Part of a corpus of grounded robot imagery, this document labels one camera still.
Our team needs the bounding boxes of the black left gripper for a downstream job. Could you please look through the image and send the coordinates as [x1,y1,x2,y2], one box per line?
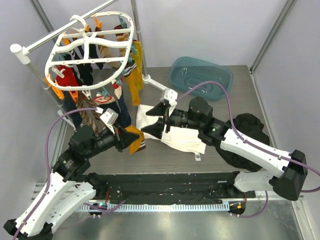
[85,120,140,158]

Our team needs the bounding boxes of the yellow sock striped cuff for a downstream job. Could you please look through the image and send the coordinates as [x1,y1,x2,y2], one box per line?
[125,125,146,155]

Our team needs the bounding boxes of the white oval clip hanger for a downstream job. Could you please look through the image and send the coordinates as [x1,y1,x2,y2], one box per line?
[44,11,135,92]

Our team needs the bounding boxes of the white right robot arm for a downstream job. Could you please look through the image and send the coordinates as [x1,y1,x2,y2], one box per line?
[141,97,308,201]

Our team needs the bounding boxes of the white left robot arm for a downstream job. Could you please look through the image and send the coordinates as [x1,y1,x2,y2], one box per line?
[3,125,140,240]

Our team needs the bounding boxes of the white folded towel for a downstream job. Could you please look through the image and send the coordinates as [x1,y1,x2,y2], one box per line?
[135,104,206,155]

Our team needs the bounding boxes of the teal plastic basin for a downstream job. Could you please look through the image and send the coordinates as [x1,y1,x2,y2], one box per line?
[168,56,234,102]

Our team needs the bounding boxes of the black sock white stripes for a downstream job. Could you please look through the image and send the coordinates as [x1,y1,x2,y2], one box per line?
[64,44,99,86]

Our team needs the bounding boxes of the maroon tan striped sock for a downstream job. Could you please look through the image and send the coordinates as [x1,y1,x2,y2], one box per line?
[94,21,130,70]

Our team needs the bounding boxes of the black crumpled cloth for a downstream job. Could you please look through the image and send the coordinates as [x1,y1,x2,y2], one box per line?
[216,113,270,172]

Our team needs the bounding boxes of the white drying rack stand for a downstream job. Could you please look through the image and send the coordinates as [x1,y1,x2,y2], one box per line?
[9,0,173,133]

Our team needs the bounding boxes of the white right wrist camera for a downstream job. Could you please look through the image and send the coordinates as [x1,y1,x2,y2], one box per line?
[160,88,178,110]

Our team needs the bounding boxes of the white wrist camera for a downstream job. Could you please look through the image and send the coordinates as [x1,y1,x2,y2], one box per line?
[160,88,178,110]
[96,107,119,133]

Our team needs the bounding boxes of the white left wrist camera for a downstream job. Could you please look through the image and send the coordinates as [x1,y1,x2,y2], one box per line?
[96,107,119,133]

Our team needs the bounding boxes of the aluminium cable duct rail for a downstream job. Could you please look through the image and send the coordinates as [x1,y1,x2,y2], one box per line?
[32,181,306,213]

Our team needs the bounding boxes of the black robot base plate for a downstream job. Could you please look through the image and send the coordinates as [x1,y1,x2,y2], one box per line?
[97,171,258,205]

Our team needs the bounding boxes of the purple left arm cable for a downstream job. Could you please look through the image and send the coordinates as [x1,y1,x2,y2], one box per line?
[11,106,103,240]

